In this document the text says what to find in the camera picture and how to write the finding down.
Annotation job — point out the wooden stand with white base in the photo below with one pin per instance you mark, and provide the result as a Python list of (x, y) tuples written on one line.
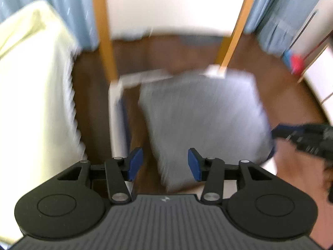
[(105, 31)]

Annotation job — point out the red cleaning tool head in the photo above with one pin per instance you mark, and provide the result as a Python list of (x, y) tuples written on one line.
[(297, 64)]

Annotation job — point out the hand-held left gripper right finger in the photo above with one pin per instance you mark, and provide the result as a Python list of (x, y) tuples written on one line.
[(194, 164)]

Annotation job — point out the blue curtain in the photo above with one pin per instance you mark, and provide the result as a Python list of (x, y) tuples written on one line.
[(65, 7), (275, 13)]

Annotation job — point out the white shelf unit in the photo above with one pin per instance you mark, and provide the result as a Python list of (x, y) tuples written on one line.
[(322, 70)]

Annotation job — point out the blue cleaning tool head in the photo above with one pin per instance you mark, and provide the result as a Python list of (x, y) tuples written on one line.
[(287, 57)]

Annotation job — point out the green covered sofa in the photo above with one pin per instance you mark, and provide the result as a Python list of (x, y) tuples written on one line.
[(33, 109)]

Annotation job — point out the person's right hand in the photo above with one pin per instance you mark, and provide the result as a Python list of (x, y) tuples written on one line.
[(329, 185)]

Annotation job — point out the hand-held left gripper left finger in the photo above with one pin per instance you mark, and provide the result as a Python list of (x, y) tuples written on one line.
[(135, 164)]

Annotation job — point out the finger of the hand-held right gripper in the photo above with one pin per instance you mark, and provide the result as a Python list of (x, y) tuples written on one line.
[(287, 132)]

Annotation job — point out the grey garment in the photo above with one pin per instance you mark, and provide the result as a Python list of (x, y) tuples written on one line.
[(208, 125)]

